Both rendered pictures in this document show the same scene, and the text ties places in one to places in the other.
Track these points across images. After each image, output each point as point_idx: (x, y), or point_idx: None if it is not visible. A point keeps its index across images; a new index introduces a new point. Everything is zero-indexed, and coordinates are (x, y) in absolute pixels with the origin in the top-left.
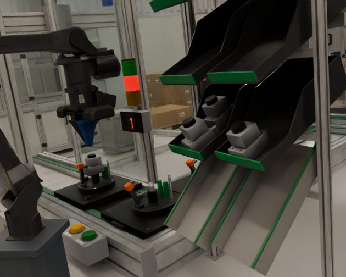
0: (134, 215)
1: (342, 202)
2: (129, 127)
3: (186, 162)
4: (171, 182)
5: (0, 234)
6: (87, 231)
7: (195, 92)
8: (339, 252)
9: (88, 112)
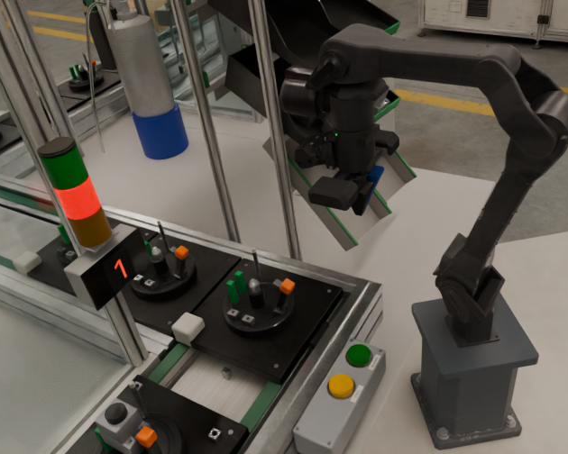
0: (290, 322)
1: (170, 206)
2: (116, 284)
3: (183, 253)
4: (152, 323)
5: (489, 361)
6: (353, 357)
7: (276, 97)
8: (280, 204)
9: (395, 140)
